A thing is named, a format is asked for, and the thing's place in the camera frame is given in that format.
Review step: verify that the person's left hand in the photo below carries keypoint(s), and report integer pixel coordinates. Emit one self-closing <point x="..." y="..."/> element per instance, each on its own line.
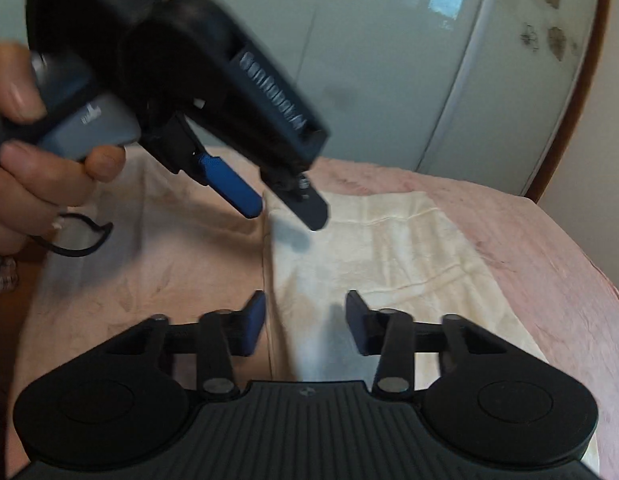
<point x="24" y="195"/>

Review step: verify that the brown wooden door frame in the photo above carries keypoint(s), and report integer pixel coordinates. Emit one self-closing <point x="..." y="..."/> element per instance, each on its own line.
<point x="584" y="85"/>

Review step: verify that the glossy white wardrobe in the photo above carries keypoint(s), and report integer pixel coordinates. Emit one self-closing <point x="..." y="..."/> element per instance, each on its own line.
<point x="379" y="50"/>

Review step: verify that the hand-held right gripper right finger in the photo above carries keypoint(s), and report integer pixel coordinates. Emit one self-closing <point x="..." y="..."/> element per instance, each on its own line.
<point x="356" y="324"/>

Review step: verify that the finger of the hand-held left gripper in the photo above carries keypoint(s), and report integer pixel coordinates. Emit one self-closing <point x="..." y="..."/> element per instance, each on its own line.
<point x="309" y="207"/>
<point x="234" y="187"/>

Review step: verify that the pink floral blanket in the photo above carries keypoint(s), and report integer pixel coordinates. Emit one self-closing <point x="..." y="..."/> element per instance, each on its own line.
<point x="539" y="240"/>

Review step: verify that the cream pants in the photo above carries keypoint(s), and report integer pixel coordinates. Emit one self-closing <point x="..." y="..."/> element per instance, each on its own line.
<point x="389" y="240"/>

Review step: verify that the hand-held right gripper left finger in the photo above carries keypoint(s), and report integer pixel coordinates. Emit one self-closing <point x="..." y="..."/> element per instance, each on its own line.
<point x="255" y="324"/>

